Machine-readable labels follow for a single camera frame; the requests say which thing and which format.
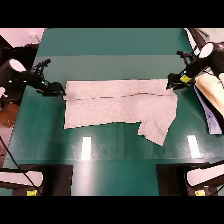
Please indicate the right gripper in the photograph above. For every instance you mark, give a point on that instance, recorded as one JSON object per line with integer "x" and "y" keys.
{"x": 178, "y": 81}

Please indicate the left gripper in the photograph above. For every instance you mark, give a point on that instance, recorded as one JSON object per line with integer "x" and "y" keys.
{"x": 53, "y": 89}

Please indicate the light grey T-shirt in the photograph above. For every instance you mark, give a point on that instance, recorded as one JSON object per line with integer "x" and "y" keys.
{"x": 120, "y": 106}

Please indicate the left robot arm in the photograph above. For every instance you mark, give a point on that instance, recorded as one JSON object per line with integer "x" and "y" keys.
{"x": 20, "y": 75}

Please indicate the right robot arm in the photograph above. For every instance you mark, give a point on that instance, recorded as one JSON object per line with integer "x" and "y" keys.
{"x": 205, "y": 51}

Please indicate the lavender garment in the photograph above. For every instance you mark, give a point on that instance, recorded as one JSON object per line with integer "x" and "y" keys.
{"x": 209, "y": 116}

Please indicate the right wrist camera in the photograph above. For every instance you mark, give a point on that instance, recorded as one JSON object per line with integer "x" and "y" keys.
{"x": 186, "y": 56}

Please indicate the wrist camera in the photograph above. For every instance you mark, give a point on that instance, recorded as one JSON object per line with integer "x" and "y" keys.
{"x": 186, "y": 56}
{"x": 41, "y": 66}

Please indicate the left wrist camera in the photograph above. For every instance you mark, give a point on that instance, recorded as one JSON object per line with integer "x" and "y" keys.
{"x": 41, "y": 66}

